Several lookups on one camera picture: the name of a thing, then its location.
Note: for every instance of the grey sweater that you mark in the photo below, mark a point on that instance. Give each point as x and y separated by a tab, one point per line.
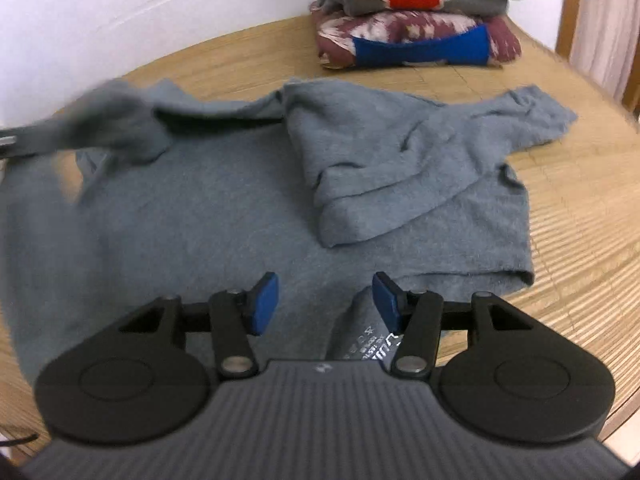
200	210

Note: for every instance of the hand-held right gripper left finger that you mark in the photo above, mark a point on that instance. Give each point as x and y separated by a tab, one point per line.
264	305

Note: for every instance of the maroon patterned blue folded garment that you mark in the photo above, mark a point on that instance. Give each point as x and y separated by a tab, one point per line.
425	52

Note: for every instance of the wooden frame post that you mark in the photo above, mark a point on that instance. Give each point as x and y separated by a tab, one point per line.
569	5
632	90

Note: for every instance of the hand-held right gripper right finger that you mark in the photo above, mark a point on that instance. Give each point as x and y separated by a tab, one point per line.
386	302

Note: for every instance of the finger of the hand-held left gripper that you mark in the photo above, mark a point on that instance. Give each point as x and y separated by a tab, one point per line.
25	144

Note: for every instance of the pale striped curtain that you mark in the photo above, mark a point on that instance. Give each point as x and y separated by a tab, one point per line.
607	20

